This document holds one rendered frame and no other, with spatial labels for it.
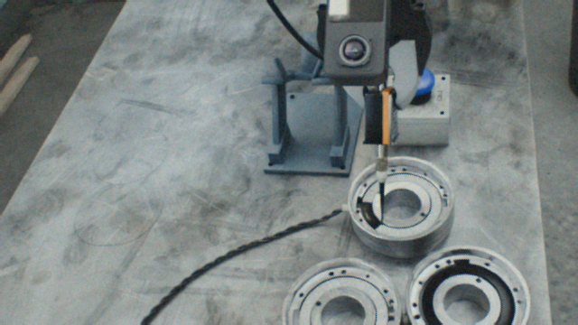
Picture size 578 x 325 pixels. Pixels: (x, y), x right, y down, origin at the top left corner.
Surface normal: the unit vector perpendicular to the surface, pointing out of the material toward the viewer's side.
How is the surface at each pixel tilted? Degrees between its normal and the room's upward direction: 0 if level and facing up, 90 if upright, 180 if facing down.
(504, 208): 0
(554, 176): 0
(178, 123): 0
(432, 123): 90
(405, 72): 90
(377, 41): 32
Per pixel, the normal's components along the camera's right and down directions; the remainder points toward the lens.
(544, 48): -0.14, -0.68
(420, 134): -0.14, 0.73
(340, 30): -0.18, -0.19
